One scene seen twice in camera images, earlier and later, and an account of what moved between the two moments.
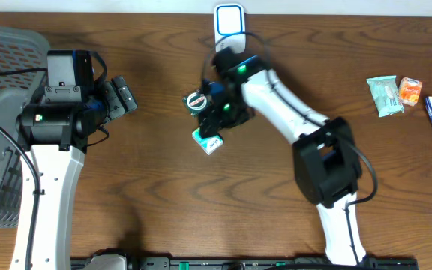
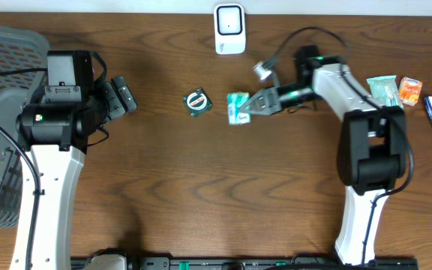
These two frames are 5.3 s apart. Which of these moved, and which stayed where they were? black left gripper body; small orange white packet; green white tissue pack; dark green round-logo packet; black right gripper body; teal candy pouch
Moved: black right gripper body; green white tissue pack
Stayed: small orange white packet; black left gripper body; teal candy pouch; dark green round-logo packet
